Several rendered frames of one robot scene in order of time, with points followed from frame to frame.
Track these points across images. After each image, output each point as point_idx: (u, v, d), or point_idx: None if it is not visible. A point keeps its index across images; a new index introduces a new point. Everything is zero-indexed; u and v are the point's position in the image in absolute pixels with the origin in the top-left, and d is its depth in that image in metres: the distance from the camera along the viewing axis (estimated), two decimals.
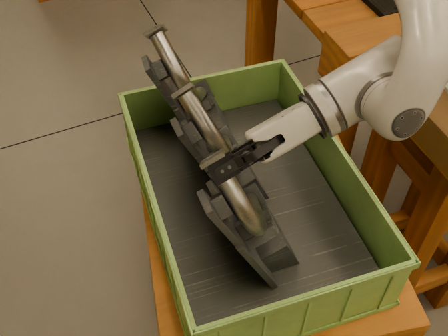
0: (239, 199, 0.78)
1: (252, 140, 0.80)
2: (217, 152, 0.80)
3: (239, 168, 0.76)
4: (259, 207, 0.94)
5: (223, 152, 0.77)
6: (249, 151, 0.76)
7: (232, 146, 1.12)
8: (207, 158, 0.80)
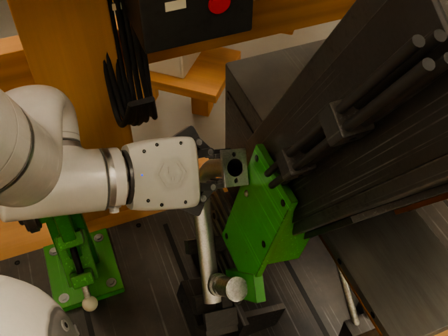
0: (211, 159, 0.84)
1: (193, 183, 0.75)
2: (231, 179, 0.77)
3: None
4: (200, 248, 0.89)
5: (221, 160, 0.77)
6: None
7: None
8: (241, 174, 0.77)
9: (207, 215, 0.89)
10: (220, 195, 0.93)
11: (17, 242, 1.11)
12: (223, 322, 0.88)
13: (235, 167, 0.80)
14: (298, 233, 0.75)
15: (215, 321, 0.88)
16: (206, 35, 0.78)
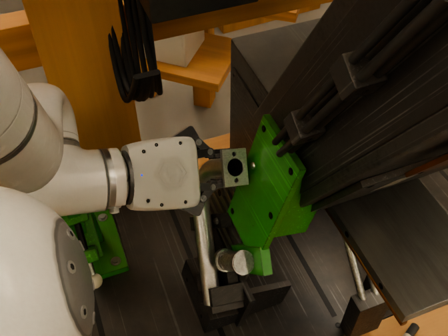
0: (211, 159, 0.84)
1: (193, 183, 0.75)
2: (231, 179, 0.77)
3: None
4: (200, 249, 0.89)
5: (221, 160, 0.77)
6: None
7: None
8: (241, 174, 0.77)
9: (207, 217, 0.89)
10: None
11: None
12: (229, 298, 0.88)
13: (235, 167, 0.80)
14: (305, 204, 0.74)
15: (221, 297, 0.87)
16: (213, 6, 0.78)
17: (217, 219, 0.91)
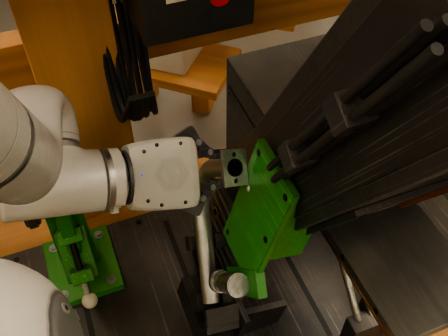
0: (211, 159, 0.84)
1: (193, 183, 0.75)
2: (231, 179, 0.77)
3: (207, 149, 0.79)
4: (199, 248, 0.89)
5: (221, 160, 0.76)
6: None
7: None
8: (241, 174, 0.77)
9: (207, 215, 0.89)
10: (221, 191, 0.92)
11: (17, 239, 1.10)
12: (225, 319, 0.88)
13: (235, 167, 0.80)
14: (300, 229, 0.74)
15: (217, 318, 0.87)
16: (207, 29, 0.77)
17: None
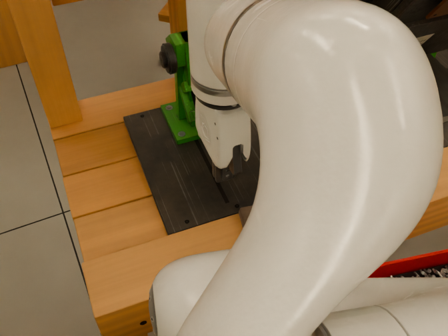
0: None
1: None
2: None
3: None
4: None
5: None
6: None
7: None
8: None
9: None
10: None
11: (137, 106, 1.51)
12: None
13: None
14: None
15: None
16: None
17: None
